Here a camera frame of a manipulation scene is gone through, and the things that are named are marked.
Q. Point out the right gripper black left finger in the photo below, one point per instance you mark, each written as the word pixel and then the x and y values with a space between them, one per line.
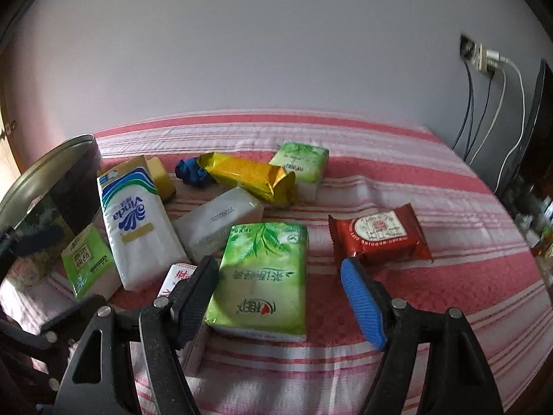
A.
pixel 189 300

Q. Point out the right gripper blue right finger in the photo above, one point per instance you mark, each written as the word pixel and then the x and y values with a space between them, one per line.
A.
pixel 365 301

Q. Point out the white pack red letters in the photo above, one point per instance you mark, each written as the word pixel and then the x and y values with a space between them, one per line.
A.
pixel 178 272

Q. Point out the grey white pack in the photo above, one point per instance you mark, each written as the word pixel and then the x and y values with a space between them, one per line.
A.
pixel 205 230

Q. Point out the white blue Vinda tissue pack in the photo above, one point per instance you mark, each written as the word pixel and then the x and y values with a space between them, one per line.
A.
pixel 142 238

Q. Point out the red wedding wipes packet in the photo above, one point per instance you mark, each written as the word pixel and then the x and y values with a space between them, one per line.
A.
pixel 374 239

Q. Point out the large green tissue pack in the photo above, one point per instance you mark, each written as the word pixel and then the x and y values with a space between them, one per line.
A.
pixel 261 292

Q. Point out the pink striped bed cover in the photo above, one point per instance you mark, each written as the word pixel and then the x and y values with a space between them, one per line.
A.
pixel 467 331

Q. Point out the yellow sponge on bed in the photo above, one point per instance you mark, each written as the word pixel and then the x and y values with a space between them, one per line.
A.
pixel 162 180

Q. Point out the blue crumpled cloth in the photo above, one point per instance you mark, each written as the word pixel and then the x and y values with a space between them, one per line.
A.
pixel 190 173

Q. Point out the gold yellow snack packet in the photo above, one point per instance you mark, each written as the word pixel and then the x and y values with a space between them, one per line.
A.
pixel 267 182

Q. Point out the small green tissue pack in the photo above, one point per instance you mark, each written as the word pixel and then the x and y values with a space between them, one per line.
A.
pixel 308 162

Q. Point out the round metal tin box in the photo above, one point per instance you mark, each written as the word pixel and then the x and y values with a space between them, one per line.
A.
pixel 46 207

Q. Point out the cluttered side table items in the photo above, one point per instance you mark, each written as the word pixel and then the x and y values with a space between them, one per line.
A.
pixel 533 218

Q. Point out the wooden door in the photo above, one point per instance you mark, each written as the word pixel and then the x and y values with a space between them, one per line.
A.
pixel 11 165

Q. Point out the black monitor screen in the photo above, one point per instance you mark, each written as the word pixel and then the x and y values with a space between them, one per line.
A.
pixel 532 159

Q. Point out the wall socket with plugs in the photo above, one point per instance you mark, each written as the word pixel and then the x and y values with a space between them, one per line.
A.
pixel 484 60

